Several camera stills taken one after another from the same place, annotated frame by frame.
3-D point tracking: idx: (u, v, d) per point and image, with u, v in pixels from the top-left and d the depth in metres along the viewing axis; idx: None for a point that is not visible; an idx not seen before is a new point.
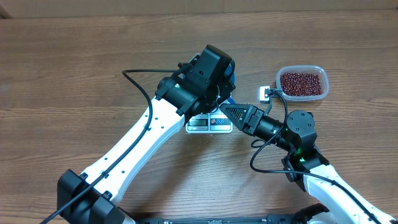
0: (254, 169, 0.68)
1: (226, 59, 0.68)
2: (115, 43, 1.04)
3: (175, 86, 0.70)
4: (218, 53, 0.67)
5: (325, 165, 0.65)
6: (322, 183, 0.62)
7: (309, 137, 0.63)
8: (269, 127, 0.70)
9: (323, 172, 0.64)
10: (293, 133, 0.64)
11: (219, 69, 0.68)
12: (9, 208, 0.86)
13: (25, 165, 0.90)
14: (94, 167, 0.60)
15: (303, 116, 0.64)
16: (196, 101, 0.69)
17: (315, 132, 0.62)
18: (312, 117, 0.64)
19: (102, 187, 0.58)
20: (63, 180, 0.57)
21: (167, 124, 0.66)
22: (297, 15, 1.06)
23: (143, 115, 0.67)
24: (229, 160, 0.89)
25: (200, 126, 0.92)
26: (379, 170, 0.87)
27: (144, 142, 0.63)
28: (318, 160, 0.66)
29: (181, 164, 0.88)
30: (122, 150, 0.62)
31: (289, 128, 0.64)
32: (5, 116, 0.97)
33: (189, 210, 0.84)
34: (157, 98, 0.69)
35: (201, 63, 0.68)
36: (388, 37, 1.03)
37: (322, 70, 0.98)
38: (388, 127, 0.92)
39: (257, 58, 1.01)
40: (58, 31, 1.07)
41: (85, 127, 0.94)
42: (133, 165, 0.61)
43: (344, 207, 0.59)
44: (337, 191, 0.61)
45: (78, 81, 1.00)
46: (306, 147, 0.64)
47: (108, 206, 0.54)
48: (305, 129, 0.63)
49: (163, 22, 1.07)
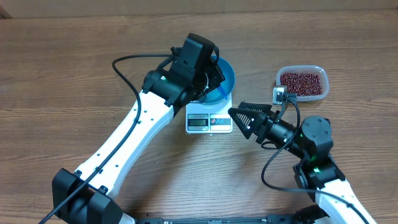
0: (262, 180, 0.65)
1: (209, 47, 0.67)
2: (115, 43, 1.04)
3: (161, 78, 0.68)
4: (200, 42, 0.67)
5: (341, 180, 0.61)
6: (336, 203, 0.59)
7: (325, 145, 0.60)
8: (282, 130, 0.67)
9: (339, 189, 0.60)
10: (308, 140, 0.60)
11: (203, 58, 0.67)
12: (9, 208, 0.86)
13: (25, 165, 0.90)
14: (87, 163, 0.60)
15: (319, 122, 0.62)
16: (184, 91, 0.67)
17: (332, 141, 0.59)
18: (329, 125, 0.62)
19: (96, 183, 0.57)
20: (58, 179, 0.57)
21: (157, 116, 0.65)
22: (297, 15, 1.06)
23: (132, 109, 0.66)
24: (227, 160, 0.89)
25: (200, 126, 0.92)
26: (379, 170, 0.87)
27: (135, 135, 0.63)
28: (333, 172, 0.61)
29: (181, 163, 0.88)
30: (112, 145, 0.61)
31: (305, 134, 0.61)
32: (5, 116, 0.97)
33: (189, 210, 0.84)
34: (143, 90, 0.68)
35: (184, 53, 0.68)
36: (388, 37, 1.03)
37: (323, 70, 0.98)
38: (388, 127, 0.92)
39: (257, 58, 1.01)
40: (58, 30, 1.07)
41: (85, 127, 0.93)
42: (126, 159, 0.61)
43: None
44: (352, 214, 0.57)
45: (78, 81, 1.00)
46: (321, 155, 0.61)
47: (104, 201, 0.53)
48: (321, 136, 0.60)
49: (163, 22, 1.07)
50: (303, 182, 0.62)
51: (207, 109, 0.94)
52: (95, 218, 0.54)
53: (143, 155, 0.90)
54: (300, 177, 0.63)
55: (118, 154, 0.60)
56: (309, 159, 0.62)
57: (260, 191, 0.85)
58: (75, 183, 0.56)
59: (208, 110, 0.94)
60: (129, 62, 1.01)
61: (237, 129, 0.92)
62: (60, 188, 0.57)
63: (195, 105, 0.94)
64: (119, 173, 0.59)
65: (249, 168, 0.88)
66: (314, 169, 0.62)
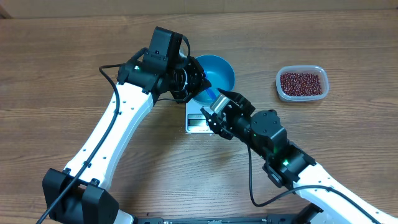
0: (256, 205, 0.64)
1: (176, 36, 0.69)
2: (115, 43, 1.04)
3: (134, 68, 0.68)
4: (168, 31, 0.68)
5: (313, 165, 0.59)
6: (317, 190, 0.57)
7: (280, 134, 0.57)
8: (245, 124, 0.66)
9: (313, 175, 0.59)
10: (262, 136, 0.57)
11: (172, 46, 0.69)
12: (9, 208, 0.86)
13: (25, 165, 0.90)
14: (74, 160, 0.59)
15: (265, 115, 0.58)
16: (158, 79, 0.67)
17: (284, 127, 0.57)
18: (277, 115, 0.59)
19: (87, 177, 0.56)
20: (46, 180, 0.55)
21: (136, 104, 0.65)
22: (297, 15, 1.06)
23: (112, 102, 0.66)
24: (226, 160, 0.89)
25: (200, 125, 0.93)
26: (379, 170, 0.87)
27: (119, 126, 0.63)
28: (301, 158, 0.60)
29: (179, 163, 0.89)
30: (96, 139, 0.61)
31: (256, 132, 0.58)
32: (5, 116, 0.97)
33: (189, 210, 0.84)
34: (119, 81, 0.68)
35: (154, 43, 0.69)
36: (388, 37, 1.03)
37: (322, 70, 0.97)
38: (388, 127, 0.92)
39: (257, 58, 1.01)
40: (58, 31, 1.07)
41: (85, 127, 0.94)
42: (112, 149, 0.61)
43: (346, 216, 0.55)
44: (334, 198, 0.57)
45: (78, 81, 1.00)
46: (282, 145, 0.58)
47: (96, 193, 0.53)
48: (272, 128, 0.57)
49: (163, 22, 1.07)
50: (277, 178, 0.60)
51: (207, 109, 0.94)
52: (90, 212, 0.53)
53: (143, 156, 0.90)
54: (272, 175, 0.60)
55: (104, 147, 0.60)
56: (273, 154, 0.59)
57: (257, 189, 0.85)
58: (65, 181, 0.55)
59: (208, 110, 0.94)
60: None
61: None
62: (50, 188, 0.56)
63: (195, 106, 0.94)
64: (109, 165, 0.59)
65: (247, 167, 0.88)
66: (283, 163, 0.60)
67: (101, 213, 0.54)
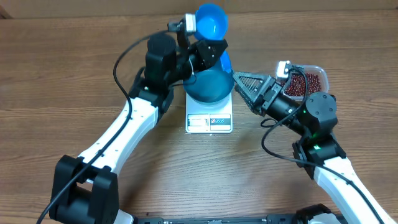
0: (264, 149, 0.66)
1: (169, 55, 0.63)
2: (115, 43, 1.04)
3: (143, 88, 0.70)
4: (159, 53, 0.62)
5: (342, 158, 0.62)
6: (336, 180, 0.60)
7: (329, 122, 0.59)
8: (284, 106, 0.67)
9: (339, 167, 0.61)
10: (313, 117, 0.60)
11: (166, 66, 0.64)
12: (8, 208, 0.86)
13: (25, 165, 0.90)
14: (88, 150, 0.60)
15: (324, 99, 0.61)
16: (163, 100, 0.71)
17: (336, 118, 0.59)
18: (334, 102, 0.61)
19: (100, 164, 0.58)
20: (60, 164, 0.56)
21: (146, 112, 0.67)
22: (297, 15, 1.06)
23: (124, 110, 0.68)
24: (227, 160, 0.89)
25: (201, 125, 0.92)
26: (379, 170, 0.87)
27: (129, 129, 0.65)
28: (333, 149, 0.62)
29: (180, 163, 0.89)
30: (110, 134, 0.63)
31: (308, 110, 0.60)
32: (5, 116, 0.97)
33: (189, 210, 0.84)
34: (130, 97, 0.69)
35: (148, 66, 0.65)
36: (388, 37, 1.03)
37: (323, 70, 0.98)
38: (388, 127, 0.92)
39: (257, 58, 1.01)
40: (58, 31, 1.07)
41: (85, 127, 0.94)
42: (124, 144, 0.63)
43: (353, 208, 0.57)
44: (352, 193, 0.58)
45: (78, 81, 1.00)
46: (324, 132, 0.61)
47: (107, 178, 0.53)
48: (326, 114, 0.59)
49: (163, 22, 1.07)
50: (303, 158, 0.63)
51: (206, 109, 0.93)
52: (99, 199, 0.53)
53: (143, 155, 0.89)
54: (300, 154, 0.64)
55: (116, 141, 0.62)
56: (310, 136, 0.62)
57: (257, 190, 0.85)
58: (78, 165, 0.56)
59: (208, 110, 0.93)
60: (130, 63, 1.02)
61: (237, 129, 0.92)
62: (61, 176, 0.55)
63: (194, 105, 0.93)
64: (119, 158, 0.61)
65: (247, 167, 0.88)
66: (314, 147, 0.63)
67: (107, 206, 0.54)
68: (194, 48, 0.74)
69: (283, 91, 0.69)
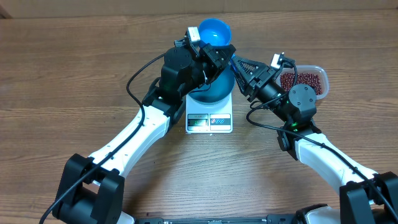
0: (249, 122, 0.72)
1: (185, 70, 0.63)
2: (115, 43, 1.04)
3: (158, 98, 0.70)
4: (175, 68, 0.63)
5: (318, 134, 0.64)
6: (312, 147, 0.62)
7: (308, 112, 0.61)
8: (272, 92, 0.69)
9: (317, 138, 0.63)
10: (293, 107, 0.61)
11: (180, 80, 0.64)
12: (9, 208, 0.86)
13: (25, 165, 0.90)
14: (99, 151, 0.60)
15: (306, 90, 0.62)
16: (175, 111, 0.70)
17: (315, 108, 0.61)
18: (315, 93, 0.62)
19: (108, 166, 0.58)
20: (71, 162, 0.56)
21: (158, 121, 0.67)
22: (297, 15, 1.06)
23: (136, 116, 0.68)
24: (228, 160, 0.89)
25: (203, 126, 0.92)
26: (379, 170, 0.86)
27: (140, 136, 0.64)
28: (310, 130, 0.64)
29: (180, 163, 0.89)
30: (122, 138, 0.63)
31: (290, 101, 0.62)
32: (5, 116, 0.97)
33: (189, 210, 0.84)
34: (143, 104, 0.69)
35: (163, 79, 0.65)
36: (388, 37, 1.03)
37: (323, 70, 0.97)
38: (388, 127, 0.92)
39: (257, 58, 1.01)
40: (58, 31, 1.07)
41: (85, 127, 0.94)
42: (135, 149, 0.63)
43: (329, 163, 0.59)
44: (327, 153, 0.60)
45: (78, 81, 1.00)
46: (305, 121, 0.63)
47: (115, 182, 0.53)
48: (306, 104, 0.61)
49: (163, 22, 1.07)
50: (284, 140, 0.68)
51: (208, 109, 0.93)
52: (103, 200, 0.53)
53: (144, 155, 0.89)
54: (283, 138, 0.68)
55: (127, 146, 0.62)
56: (292, 124, 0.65)
57: (257, 190, 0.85)
58: (88, 165, 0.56)
59: (209, 110, 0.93)
60: (129, 63, 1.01)
61: (237, 130, 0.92)
62: (69, 174, 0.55)
63: (199, 107, 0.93)
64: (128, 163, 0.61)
65: (247, 167, 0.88)
66: (295, 130, 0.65)
67: (111, 209, 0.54)
68: (203, 54, 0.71)
69: (275, 78, 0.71)
